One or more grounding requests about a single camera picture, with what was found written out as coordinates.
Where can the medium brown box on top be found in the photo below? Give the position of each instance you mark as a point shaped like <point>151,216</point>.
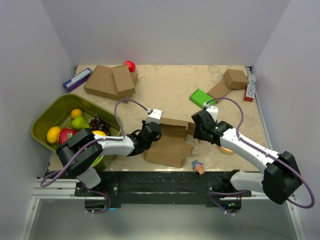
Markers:
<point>123,80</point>

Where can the red apple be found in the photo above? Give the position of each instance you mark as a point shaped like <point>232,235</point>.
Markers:
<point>131,66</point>

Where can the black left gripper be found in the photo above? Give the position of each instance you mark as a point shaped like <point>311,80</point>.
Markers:
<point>144,123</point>

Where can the green pear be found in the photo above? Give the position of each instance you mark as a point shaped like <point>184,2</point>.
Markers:
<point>80,123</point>

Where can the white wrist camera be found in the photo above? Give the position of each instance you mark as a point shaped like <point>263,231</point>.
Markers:
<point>212,110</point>
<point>154,116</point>

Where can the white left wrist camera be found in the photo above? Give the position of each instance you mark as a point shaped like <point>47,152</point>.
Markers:
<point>154,116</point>

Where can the small colourful toy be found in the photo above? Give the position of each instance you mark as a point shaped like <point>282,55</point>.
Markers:
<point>197,166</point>

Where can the purple grapes bunch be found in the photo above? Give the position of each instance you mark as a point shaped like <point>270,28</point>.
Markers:
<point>98,124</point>

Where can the small orange fruit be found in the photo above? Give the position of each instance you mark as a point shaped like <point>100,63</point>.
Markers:
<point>76,113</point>

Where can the green paper box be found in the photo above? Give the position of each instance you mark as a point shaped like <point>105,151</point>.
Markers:
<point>199,98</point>

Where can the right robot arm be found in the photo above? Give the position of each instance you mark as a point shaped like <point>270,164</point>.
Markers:
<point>275,178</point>

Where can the flat small brown box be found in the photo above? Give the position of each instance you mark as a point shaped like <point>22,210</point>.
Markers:
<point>218,91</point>

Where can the olive green plastic bin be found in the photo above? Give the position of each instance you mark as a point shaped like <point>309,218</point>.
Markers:
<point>59,114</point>

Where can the red dragon fruit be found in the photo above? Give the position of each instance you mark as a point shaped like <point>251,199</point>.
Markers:
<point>65,134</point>

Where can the purple toothpaste box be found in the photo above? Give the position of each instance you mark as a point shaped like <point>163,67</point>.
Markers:
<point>77,80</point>

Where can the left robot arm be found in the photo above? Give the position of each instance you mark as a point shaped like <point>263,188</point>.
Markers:
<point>79,152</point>

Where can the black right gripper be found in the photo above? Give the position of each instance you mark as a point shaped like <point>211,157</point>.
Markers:
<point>197,134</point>

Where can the yellow mango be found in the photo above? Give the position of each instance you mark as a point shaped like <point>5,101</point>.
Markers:
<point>100,133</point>

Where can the orange round disc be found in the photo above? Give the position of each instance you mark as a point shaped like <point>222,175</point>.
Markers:
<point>226,150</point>

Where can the brown cardboard box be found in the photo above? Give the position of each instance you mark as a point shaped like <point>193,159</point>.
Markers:
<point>172,149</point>

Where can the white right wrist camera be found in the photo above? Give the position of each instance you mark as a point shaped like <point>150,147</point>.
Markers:
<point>212,110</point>

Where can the large flat brown box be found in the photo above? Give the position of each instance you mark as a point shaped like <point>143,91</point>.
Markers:
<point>101,83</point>

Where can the small brown cube box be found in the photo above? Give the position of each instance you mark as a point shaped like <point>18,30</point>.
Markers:
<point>235,79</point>

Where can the red white toothpaste box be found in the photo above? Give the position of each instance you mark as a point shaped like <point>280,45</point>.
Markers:
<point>250,89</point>

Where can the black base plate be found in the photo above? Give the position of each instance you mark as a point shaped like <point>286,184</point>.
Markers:
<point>163,188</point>

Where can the yellow lemon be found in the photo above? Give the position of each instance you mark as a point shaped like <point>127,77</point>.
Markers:
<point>52,134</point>

